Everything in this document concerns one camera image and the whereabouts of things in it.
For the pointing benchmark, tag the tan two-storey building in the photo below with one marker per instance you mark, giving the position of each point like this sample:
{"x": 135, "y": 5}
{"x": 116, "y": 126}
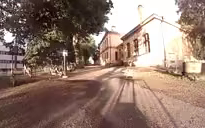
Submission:
{"x": 110, "y": 46}

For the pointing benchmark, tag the grey paved path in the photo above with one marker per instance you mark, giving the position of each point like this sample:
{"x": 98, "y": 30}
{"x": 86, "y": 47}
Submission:
{"x": 100, "y": 90}

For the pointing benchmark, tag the parked bicycles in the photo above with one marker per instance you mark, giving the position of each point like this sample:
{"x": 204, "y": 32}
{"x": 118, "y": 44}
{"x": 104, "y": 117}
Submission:
{"x": 55, "y": 70}

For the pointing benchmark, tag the pale building with chimney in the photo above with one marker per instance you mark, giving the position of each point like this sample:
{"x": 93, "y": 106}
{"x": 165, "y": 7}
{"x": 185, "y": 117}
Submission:
{"x": 156, "y": 43}

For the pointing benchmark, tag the large dark leafy tree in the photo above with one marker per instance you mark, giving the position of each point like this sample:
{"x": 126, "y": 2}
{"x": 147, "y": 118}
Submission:
{"x": 56, "y": 20}

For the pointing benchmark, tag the white board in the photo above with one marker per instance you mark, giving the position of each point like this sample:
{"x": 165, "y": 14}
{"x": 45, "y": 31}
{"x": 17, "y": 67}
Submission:
{"x": 171, "y": 60}

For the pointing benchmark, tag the thin dark pole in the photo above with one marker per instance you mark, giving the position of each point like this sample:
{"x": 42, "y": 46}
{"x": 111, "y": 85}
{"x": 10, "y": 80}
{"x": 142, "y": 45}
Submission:
{"x": 12, "y": 66}

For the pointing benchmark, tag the pale box container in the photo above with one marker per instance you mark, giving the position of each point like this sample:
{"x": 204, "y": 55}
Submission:
{"x": 192, "y": 67}

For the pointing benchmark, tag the dirt and grass ground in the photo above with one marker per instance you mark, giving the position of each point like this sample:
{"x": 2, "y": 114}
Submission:
{"x": 190, "y": 88}

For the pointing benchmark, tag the weedy grass verge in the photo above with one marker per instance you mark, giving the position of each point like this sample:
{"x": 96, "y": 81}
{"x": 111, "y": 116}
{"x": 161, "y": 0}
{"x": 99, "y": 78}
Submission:
{"x": 10, "y": 81}

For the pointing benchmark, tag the white multi-storey building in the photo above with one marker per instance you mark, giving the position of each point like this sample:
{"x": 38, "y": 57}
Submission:
{"x": 0, "y": 60}

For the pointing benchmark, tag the small sign on post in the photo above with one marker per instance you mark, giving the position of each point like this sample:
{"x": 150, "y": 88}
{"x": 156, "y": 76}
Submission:
{"x": 64, "y": 53}

